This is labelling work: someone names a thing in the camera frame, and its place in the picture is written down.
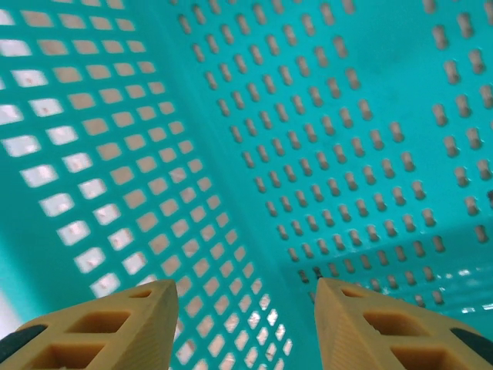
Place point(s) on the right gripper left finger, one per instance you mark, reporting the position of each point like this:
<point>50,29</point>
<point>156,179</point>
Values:
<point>115,339</point>

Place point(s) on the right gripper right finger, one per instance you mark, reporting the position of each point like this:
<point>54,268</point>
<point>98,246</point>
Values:
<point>366,339</point>

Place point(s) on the teal plastic basket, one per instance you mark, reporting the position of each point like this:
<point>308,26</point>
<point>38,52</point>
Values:
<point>396,65</point>

